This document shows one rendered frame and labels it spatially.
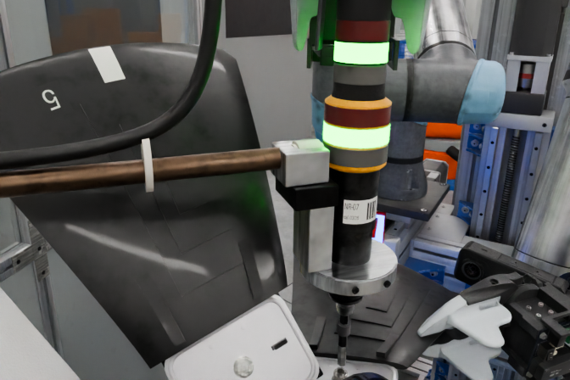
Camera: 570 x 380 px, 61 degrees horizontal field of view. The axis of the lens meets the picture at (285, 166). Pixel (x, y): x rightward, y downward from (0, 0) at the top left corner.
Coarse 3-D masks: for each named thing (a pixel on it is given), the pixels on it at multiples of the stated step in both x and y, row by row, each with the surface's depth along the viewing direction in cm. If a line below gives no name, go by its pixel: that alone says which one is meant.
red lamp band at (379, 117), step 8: (328, 104) 31; (328, 112) 31; (336, 112) 30; (344, 112) 30; (352, 112) 30; (360, 112) 29; (368, 112) 29; (376, 112) 30; (384, 112) 30; (328, 120) 31; (336, 120) 30; (344, 120) 30; (352, 120) 30; (360, 120) 30; (368, 120) 30; (376, 120) 30; (384, 120) 30
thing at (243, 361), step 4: (244, 356) 32; (236, 360) 32; (240, 360) 31; (244, 360) 31; (248, 360) 31; (236, 364) 32; (240, 364) 31; (244, 364) 32; (248, 364) 31; (252, 364) 32; (236, 368) 31; (240, 368) 32; (244, 368) 32; (248, 368) 32; (252, 368) 31; (236, 372) 32; (240, 372) 31; (244, 372) 32; (248, 372) 31; (240, 376) 31; (244, 376) 31; (248, 376) 31
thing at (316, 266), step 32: (288, 160) 29; (320, 160) 30; (288, 192) 31; (320, 192) 30; (320, 224) 32; (320, 256) 32; (384, 256) 35; (320, 288) 33; (352, 288) 32; (384, 288) 33
